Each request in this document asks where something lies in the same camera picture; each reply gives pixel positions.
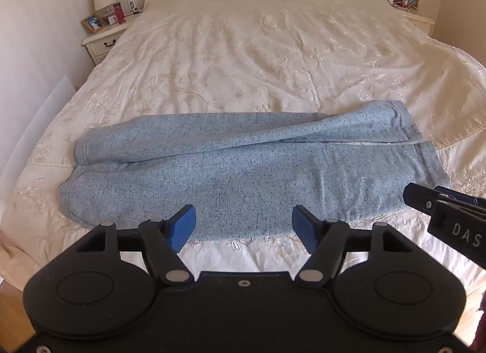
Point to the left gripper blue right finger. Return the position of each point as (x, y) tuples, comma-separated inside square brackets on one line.
[(325, 241)]

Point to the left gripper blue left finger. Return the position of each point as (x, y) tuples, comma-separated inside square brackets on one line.
[(162, 241)]

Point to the light blue speckled pants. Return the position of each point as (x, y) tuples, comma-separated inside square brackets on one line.
[(245, 172)]

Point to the cream embroidered bedspread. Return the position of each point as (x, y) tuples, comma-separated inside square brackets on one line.
[(189, 56)]

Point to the right cream nightstand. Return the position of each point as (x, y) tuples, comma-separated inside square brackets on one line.
[(418, 19)]

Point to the cream nightstand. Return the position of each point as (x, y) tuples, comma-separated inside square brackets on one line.
[(418, 19), (100, 44)]

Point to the left cream nightstand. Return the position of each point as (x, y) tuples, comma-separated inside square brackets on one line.
[(100, 44)]

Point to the red bottle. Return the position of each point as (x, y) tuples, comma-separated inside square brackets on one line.
[(119, 13)]

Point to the wooden photo frame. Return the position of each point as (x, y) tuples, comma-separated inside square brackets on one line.
[(94, 23)]

